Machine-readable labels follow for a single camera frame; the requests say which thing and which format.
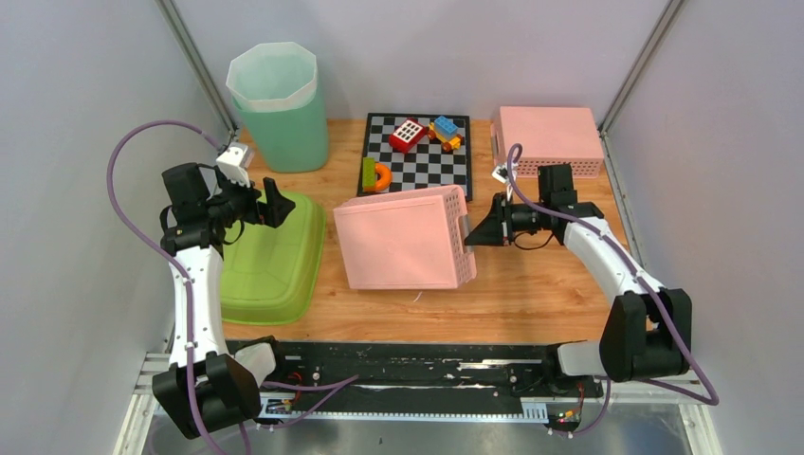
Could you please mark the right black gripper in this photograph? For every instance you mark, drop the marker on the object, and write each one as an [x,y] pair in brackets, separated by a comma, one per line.
[489,232]

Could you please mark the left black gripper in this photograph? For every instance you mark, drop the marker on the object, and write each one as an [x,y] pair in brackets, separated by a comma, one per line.
[270,213]

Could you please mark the large green plastic container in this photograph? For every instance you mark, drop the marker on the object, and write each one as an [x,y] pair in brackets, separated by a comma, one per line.
[270,274]

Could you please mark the pink perforated plastic basket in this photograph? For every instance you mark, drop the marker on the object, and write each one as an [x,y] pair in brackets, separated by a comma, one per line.
[406,240]

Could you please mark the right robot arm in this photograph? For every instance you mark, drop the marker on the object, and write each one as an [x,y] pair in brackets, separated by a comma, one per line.
[648,328]

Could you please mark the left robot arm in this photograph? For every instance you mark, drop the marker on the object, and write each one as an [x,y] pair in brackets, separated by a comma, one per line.
[207,387]

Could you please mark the black grey checkerboard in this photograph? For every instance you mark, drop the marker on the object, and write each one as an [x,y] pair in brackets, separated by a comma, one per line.
[426,164]

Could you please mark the green flat toy brick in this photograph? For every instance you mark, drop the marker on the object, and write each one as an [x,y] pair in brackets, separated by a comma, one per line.
[368,175]

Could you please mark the orange arch toy block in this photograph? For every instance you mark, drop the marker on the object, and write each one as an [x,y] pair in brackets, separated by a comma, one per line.
[384,177]

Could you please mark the blue yellow toy car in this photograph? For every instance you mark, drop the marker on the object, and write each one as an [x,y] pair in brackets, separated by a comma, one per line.
[446,132]

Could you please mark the green bin with white liner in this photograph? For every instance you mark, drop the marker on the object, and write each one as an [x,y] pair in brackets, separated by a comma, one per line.
[275,89]

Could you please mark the red window toy brick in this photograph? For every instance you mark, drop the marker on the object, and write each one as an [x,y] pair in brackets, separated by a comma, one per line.
[407,135]

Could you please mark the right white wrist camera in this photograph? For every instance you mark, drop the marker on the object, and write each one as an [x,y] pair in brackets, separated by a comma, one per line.
[506,173]

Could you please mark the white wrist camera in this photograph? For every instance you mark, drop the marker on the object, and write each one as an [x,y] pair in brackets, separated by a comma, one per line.
[506,173]
[233,164]

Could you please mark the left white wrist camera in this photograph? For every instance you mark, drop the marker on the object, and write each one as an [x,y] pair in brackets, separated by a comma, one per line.
[233,164]

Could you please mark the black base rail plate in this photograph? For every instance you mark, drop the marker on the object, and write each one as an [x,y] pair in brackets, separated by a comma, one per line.
[425,378]

